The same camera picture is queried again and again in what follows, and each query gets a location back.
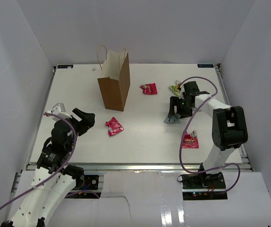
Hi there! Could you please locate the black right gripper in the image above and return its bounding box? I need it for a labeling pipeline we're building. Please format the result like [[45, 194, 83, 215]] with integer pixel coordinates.
[[169, 96, 194, 119]]

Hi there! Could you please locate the silver blue snack packet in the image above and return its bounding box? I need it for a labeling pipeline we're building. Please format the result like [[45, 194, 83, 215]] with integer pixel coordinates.
[[164, 114, 180, 124]]

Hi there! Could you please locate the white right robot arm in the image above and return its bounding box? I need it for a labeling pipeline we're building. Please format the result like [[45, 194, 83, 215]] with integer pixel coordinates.
[[167, 81, 248, 189]]

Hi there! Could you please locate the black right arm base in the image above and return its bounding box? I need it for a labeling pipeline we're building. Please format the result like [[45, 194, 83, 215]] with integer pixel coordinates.
[[177, 174, 228, 201]]

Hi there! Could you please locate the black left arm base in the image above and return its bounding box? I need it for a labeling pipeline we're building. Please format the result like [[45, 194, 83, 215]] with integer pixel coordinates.
[[74, 175, 99, 190]]

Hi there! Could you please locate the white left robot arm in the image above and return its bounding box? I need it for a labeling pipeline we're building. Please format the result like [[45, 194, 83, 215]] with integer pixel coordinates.
[[1, 108, 95, 227]]

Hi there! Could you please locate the brown paper bag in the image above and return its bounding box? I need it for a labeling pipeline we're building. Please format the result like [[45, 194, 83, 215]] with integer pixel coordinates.
[[97, 48, 130, 111]]

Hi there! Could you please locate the yellow green snack packet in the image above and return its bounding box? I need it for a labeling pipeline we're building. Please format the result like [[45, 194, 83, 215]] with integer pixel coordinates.
[[169, 80, 181, 96]]

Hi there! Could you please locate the red snack packet centre back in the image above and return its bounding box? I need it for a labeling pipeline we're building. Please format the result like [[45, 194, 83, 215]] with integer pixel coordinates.
[[139, 83, 158, 95]]

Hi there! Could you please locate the red snack packet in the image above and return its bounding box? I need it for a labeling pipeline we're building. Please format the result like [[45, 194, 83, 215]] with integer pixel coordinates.
[[182, 130, 199, 149], [105, 117, 124, 137], [139, 83, 158, 95]]

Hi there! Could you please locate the red snack packet front left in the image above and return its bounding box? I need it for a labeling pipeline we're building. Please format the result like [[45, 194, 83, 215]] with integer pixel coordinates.
[[105, 117, 124, 137]]

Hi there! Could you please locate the blue label back right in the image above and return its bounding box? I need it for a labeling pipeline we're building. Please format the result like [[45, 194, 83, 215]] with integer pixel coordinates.
[[197, 64, 214, 68]]

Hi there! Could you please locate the red snack packet front right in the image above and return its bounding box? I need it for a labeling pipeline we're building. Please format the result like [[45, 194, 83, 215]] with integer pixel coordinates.
[[182, 130, 199, 149]]

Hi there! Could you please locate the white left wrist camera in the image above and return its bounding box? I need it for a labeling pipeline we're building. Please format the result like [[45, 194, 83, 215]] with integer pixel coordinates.
[[51, 103, 71, 119]]

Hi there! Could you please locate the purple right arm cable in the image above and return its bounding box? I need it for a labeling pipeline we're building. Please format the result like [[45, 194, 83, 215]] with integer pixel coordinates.
[[179, 76, 241, 194]]

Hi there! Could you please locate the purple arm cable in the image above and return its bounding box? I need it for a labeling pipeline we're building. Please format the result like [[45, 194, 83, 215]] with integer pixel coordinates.
[[179, 76, 241, 194], [0, 112, 101, 227]]

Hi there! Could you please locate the aluminium front rail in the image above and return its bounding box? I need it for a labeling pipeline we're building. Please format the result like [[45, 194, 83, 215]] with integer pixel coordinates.
[[26, 163, 251, 171]]

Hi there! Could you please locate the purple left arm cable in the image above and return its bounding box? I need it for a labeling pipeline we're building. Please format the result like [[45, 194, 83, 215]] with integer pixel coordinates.
[[0, 112, 101, 227]]

